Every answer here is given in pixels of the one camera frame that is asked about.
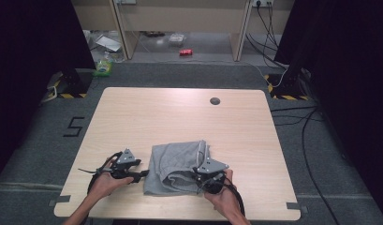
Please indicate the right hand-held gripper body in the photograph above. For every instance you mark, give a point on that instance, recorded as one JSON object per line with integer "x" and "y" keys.
{"x": 212, "y": 175}

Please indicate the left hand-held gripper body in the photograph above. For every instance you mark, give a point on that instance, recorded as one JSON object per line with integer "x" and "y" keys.
{"x": 125, "y": 164}

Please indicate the grey cotton garment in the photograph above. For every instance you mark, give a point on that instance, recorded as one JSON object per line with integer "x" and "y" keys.
{"x": 170, "y": 165}

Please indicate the person's left hand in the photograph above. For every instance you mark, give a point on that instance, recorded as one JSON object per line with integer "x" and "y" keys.
{"x": 106, "y": 184}

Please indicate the person's right hand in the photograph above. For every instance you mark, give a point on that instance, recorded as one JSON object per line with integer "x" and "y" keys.
{"x": 225, "y": 201}

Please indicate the grey tape strip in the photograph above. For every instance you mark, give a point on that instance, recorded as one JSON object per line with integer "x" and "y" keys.
{"x": 59, "y": 200}
{"x": 297, "y": 206}

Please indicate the black stand base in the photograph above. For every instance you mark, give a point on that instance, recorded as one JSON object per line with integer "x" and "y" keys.
{"x": 286, "y": 86}
{"x": 70, "y": 82}

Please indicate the green plastic packet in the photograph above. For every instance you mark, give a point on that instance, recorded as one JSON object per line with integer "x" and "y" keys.
{"x": 103, "y": 68}

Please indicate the red drink can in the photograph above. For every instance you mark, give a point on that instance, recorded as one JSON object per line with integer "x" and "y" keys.
{"x": 185, "y": 52}

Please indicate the white flat board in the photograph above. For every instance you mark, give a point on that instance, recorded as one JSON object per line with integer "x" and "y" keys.
{"x": 108, "y": 43}

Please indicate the clear plastic box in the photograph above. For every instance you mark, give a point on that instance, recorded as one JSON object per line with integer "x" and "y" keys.
{"x": 176, "y": 39}

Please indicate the black curtain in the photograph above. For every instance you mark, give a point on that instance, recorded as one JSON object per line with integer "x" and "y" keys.
{"x": 351, "y": 78}
{"x": 30, "y": 62}

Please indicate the white wall socket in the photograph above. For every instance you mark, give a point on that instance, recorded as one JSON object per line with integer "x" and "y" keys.
{"x": 262, "y": 2}

